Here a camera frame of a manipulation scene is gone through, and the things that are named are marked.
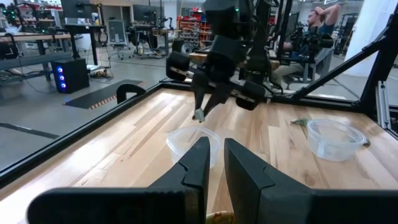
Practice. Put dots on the black computer monitor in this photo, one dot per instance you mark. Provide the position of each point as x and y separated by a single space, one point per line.
76 8
144 13

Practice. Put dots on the black metal table frame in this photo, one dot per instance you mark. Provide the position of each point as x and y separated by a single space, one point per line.
77 137

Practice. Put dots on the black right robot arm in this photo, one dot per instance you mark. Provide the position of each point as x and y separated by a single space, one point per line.
224 18

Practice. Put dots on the black frame bracket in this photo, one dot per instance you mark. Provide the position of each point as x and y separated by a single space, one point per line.
130 88

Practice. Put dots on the wooden top workbench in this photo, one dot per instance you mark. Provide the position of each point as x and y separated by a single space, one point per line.
31 37

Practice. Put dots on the grey office chair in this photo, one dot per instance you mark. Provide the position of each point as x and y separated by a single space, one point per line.
117 32

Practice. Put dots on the black desk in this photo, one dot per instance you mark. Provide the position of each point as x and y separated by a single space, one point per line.
84 29

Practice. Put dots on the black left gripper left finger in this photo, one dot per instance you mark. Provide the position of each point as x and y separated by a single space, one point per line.
174 199

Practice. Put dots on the person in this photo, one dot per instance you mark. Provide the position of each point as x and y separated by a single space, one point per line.
323 21

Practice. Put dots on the black striped floor mat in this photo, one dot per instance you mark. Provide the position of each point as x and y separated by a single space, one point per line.
99 96

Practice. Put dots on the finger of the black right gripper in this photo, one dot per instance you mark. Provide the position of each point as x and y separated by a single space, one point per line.
220 96
199 90

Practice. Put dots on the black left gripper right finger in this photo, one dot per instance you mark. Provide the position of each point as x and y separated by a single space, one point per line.
280 202

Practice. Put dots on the silver aluminium rail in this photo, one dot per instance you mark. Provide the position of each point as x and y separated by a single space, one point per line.
383 105

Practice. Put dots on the clear plastic bowl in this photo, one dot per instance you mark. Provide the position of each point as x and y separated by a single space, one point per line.
334 143
185 140

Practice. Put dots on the black computer tower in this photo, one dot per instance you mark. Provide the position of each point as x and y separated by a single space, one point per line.
73 76

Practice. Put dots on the red storage shelving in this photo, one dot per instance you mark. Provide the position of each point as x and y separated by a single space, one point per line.
194 29

